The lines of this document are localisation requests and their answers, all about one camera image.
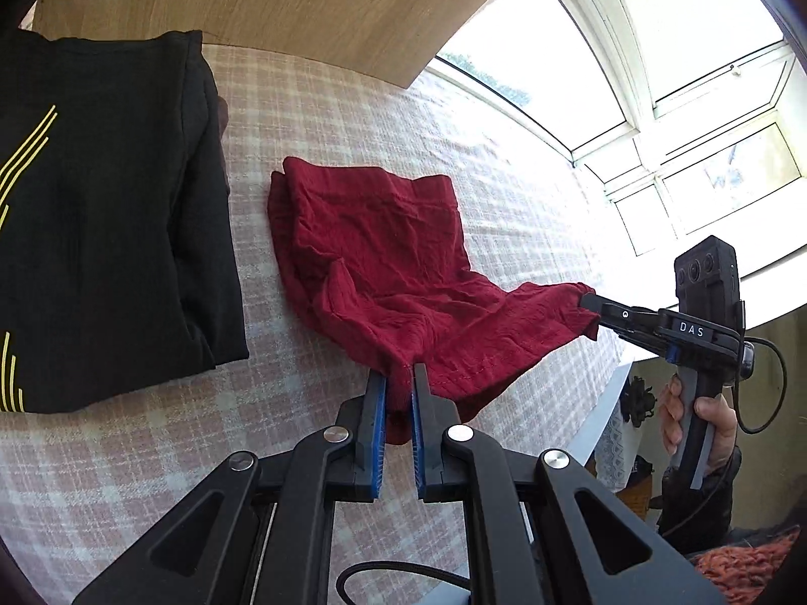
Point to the person's right hand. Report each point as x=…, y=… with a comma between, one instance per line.
x=715, y=419

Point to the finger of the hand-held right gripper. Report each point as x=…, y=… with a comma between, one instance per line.
x=621, y=312
x=643, y=341

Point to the white lace cloth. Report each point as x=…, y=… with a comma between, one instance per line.
x=621, y=454

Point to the dark red shorts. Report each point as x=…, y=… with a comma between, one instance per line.
x=391, y=277

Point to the black flower ornament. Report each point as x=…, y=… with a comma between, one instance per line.
x=637, y=400

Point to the orange knitted cloth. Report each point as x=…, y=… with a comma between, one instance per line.
x=753, y=564

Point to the pink checked bed sheet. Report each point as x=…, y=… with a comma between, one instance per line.
x=353, y=107

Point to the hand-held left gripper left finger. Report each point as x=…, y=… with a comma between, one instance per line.
x=378, y=430

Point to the black garment with yellow stripes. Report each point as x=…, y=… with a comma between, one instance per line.
x=107, y=214

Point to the white framed window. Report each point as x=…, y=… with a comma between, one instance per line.
x=605, y=63

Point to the wooden headboard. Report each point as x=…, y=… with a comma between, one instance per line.
x=284, y=6

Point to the person's right forearm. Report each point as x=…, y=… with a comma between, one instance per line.
x=700, y=510

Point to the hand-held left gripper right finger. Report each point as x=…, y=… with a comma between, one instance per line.
x=417, y=442

